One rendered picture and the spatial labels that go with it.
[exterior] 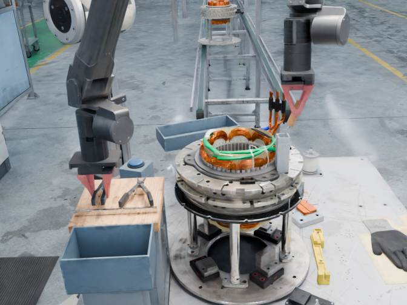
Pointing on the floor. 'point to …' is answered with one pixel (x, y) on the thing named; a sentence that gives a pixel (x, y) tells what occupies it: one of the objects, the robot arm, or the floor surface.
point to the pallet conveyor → (202, 109)
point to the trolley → (25, 28)
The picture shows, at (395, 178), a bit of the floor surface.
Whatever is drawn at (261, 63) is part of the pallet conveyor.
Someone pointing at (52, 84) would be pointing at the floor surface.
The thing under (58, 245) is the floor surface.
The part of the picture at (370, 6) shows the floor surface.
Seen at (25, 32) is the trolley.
